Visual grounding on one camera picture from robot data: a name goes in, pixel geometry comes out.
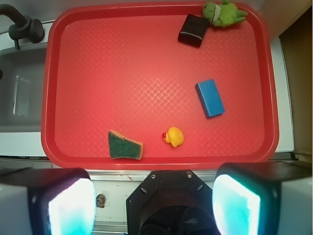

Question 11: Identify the green plush frog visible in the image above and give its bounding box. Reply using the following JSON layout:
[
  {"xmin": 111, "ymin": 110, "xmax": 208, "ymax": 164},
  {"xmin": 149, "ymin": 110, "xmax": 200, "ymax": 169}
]
[{"xmin": 202, "ymin": 0, "xmax": 248, "ymax": 28}]

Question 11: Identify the grey sink basin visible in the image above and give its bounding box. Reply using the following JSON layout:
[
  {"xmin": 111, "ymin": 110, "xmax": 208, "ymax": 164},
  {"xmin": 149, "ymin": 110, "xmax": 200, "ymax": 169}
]
[{"xmin": 0, "ymin": 43, "xmax": 47, "ymax": 132}]

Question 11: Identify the small brown crumpled scrap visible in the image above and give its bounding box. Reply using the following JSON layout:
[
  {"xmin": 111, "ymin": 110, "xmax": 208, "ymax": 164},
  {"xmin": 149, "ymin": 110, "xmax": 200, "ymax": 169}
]
[{"xmin": 96, "ymin": 194, "xmax": 106, "ymax": 209}]

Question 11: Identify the green and yellow sponge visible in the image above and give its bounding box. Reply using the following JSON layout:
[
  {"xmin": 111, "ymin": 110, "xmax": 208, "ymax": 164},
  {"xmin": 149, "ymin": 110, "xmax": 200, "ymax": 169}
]
[{"xmin": 108, "ymin": 130, "xmax": 144, "ymax": 160}]

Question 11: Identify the black sink faucet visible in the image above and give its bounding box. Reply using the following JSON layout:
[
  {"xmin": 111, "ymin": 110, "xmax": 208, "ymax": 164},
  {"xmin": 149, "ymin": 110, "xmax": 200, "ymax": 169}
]
[{"xmin": 0, "ymin": 4, "xmax": 45, "ymax": 50}]

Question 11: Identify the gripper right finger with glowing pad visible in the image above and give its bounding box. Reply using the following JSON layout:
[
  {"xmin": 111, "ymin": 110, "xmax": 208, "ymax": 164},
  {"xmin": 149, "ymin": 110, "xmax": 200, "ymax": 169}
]
[{"xmin": 212, "ymin": 162, "xmax": 313, "ymax": 235}]

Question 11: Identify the yellow rubber duck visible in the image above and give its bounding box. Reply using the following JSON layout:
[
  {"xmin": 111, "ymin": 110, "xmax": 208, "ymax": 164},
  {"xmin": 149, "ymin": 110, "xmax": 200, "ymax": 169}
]
[{"xmin": 162, "ymin": 126, "xmax": 184, "ymax": 148}]

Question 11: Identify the red plastic tray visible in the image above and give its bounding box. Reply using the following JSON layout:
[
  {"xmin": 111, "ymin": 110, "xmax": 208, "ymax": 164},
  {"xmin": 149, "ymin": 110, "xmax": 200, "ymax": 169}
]
[{"xmin": 41, "ymin": 2, "xmax": 279, "ymax": 170}]

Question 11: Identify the blue rectangular block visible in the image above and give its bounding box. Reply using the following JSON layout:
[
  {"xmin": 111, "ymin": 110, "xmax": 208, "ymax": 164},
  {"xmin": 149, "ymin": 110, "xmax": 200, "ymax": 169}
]
[{"xmin": 195, "ymin": 79, "xmax": 225, "ymax": 118}]

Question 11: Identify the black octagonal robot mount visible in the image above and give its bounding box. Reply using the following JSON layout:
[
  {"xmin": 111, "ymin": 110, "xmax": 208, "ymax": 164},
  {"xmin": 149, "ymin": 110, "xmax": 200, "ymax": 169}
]
[{"xmin": 126, "ymin": 170, "xmax": 220, "ymax": 235}]

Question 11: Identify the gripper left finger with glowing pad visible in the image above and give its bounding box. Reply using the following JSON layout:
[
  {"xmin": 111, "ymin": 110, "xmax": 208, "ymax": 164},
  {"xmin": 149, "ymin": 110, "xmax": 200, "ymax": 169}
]
[{"xmin": 0, "ymin": 167, "xmax": 96, "ymax": 235}]

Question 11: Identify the dark brown rectangular block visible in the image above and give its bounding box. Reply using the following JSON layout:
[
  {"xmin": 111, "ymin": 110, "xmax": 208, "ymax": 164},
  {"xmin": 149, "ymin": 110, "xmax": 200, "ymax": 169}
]
[{"xmin": 178, "ymin": 14, "xmax": 209, "ymax": 48}]

